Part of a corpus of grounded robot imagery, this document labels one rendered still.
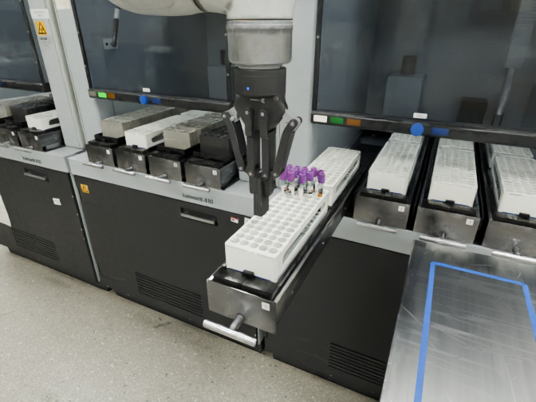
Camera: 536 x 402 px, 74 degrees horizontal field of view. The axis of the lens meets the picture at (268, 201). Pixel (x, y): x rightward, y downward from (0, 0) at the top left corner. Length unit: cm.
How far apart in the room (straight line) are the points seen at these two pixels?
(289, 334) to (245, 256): 76
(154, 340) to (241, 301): 110
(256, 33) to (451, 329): 48
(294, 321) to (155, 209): 63
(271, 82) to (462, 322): 44
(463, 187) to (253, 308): 58
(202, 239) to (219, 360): 53
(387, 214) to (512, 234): 27
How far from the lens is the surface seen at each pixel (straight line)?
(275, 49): 50
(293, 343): 136
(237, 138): 57
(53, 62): 167
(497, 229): 97
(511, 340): 62
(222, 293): 65
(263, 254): 60
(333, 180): 89
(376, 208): 96
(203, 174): 115
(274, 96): 53
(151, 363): 162
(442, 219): 96
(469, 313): 63
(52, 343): 186
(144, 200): 138
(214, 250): 128
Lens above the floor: 121
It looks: 26 degrees down
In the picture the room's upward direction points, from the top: straight up
